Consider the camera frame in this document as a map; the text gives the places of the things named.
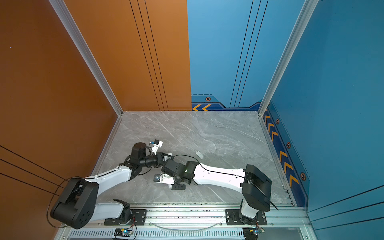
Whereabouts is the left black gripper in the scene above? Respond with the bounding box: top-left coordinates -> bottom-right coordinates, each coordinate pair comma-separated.
140,152 -> 175,169

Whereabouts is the white battery cover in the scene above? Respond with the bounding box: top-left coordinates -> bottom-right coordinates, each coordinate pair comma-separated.
196,151 -> 204,159

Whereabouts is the white remote control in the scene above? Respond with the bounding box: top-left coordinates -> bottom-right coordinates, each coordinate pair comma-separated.
163,153 -> 174,162

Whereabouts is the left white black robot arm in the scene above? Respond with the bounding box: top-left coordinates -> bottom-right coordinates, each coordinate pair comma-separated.
47,141 -> 173,230

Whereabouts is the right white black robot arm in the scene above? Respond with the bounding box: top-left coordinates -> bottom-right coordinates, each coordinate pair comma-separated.
154,156 -> 276,226

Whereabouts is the left small circuit board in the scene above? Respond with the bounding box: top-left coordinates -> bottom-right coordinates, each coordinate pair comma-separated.
113,228 -> 135,240

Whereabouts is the small circuit board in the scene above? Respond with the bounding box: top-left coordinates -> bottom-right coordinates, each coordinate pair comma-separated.
243,228 -> 262,240
113,228 -> 135,240

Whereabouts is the right small circuit board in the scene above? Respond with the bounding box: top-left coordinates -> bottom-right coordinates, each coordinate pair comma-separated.
243,228 -> 262,240

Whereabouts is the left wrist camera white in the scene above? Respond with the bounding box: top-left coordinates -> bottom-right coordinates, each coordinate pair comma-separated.
149,140 -> 163,155

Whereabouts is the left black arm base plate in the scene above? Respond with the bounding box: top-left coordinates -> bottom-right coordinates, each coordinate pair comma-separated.
103,208 -> 148,226

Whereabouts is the aluminium mounting rail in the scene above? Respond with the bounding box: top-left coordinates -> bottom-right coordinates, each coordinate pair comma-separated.
59,202 -> 313,229

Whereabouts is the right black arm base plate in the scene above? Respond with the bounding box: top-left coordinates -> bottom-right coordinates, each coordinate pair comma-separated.
225,209 -> 268,226

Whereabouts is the left aluminium corner post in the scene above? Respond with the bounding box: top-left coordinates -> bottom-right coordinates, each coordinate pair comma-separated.
49,0 -> 123,117

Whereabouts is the aluminium corner post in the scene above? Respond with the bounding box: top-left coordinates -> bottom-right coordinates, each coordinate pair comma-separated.
49,0 -> 123,117
258,0 -> 319,117

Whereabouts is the right aluminium corner post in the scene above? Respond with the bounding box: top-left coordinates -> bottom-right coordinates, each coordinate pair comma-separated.
258,0 -> 319,117

